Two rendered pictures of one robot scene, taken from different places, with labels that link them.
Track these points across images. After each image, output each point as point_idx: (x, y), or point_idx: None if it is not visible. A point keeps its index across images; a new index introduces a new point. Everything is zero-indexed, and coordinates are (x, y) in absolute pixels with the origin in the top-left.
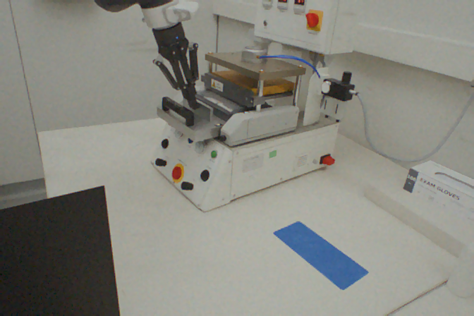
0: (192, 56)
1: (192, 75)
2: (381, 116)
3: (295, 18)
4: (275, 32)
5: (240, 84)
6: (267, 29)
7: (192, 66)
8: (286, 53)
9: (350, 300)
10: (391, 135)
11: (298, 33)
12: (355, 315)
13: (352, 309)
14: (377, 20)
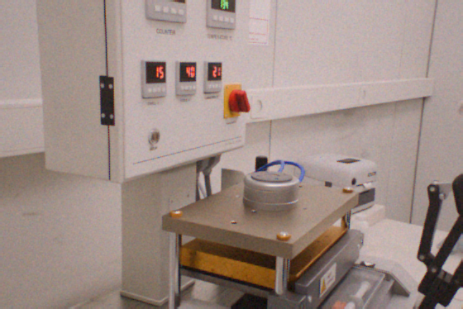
0: (441, 207)
1: (428, 254)
2: (69, 241)
3: (207, 106)
4: (176, 148)
5: (336, 240)
6: (159, 149)
7: (435, 230)
8: (173, 183)
9: (440, 305)
10: (96, 255)
11: (212, 131)
12: (453, 303)
13: (449, 304)
14: (4, 90)
